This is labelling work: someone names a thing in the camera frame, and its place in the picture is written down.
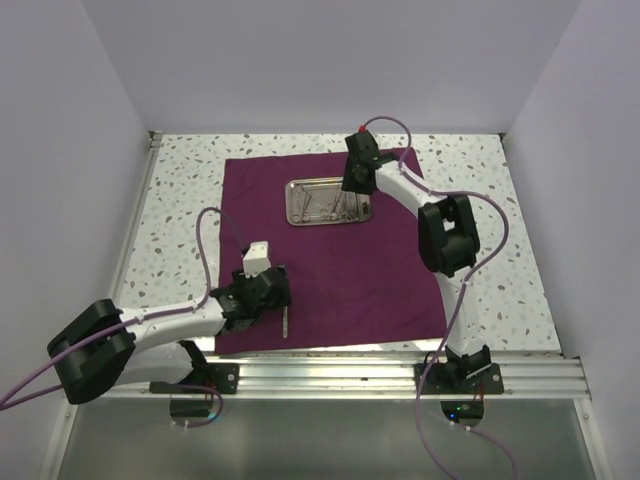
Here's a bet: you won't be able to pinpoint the steel forceps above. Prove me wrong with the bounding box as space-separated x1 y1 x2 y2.
282 306 289 339

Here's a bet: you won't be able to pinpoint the purple surgical drape cloth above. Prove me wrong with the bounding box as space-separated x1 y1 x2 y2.
215 152 446 354

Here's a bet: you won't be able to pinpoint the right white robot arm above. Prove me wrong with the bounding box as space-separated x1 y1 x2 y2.
342 129 491 393

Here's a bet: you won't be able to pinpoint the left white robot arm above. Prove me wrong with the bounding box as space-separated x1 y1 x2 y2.
47 265 291 405

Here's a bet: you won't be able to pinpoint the steel instrument tray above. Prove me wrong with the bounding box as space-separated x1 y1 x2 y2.
285 177 373 227

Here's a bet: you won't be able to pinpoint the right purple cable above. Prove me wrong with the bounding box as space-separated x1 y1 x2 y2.
359 116 516 480

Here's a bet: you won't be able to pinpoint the purple cable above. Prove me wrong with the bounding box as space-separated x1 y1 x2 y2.
0 207 251 431
359 116 516 480

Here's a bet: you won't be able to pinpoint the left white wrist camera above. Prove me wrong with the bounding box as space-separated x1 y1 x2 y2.
242 241 272 278

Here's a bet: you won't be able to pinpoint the aluminium mounting rail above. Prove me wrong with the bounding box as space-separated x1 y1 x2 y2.
109 345 590 399

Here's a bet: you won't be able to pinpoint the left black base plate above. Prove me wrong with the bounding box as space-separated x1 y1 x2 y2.
149 363 240 395

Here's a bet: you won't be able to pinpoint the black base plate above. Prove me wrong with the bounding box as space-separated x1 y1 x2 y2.
414 346 505 395
149 363 240 395

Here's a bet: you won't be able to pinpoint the left aluminium side rail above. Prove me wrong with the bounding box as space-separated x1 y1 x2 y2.
83 130 158 307

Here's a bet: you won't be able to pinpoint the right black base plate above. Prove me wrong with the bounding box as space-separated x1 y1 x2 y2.
414 346 505 395

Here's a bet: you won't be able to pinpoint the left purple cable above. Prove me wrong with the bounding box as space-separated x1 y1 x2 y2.
0 207 251 431

